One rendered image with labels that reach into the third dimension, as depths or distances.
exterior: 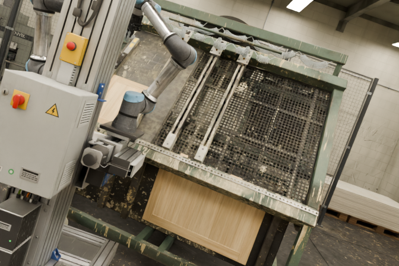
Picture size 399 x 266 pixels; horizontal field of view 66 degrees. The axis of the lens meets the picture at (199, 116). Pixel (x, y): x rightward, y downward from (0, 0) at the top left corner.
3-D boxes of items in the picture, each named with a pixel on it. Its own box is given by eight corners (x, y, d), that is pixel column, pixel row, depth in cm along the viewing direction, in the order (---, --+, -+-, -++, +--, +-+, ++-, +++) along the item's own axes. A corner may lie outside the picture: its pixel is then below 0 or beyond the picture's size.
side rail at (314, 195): (302, 209, 221) (307, 205, 212) (329, 95, 276) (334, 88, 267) (313, 214, 220) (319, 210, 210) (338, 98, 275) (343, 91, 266)
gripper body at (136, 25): (140, 32, 215) (145, 16, 209) (130, 32, 209) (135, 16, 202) (133, 27, 218) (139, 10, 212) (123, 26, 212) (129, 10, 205)
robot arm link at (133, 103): (114, 109, 183) (122, 87, 182) (126, 110, 196) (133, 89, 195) (131, 116, 179) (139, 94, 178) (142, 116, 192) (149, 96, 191)
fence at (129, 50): (77, 116, 251) (76, 113, 247) (135, 40, 298) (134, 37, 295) (82, 118, 250) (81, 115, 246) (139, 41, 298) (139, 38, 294)
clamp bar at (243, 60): (191, 161, 232) (191, 146, 212) (241, 54, 292) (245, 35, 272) (203, 166, 230) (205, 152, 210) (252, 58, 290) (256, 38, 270)
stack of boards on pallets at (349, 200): (283, 200, 565) (294, 171, 560) (271, 183, 668) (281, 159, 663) (409, 244, 565) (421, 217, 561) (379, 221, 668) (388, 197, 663)
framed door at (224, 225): (142, 217, 258) (142, 218, 256) (164, 156, 253) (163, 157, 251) (245, 263, 241) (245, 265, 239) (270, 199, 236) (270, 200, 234)
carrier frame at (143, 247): (15, 206, 255) (43, 111, 248) (101, 173, 390) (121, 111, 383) (271, 331, 214) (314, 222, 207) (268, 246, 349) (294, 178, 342)
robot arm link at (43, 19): (37, 83, 185) (44, -13, 169) (22, 76, 192) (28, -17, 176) (55, 82, 196) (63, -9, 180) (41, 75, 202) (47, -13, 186)
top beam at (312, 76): (120, 22, 311) (118, 15, 302) (125, 16, 316) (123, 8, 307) (341, 95, 270) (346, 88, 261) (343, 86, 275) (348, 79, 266)
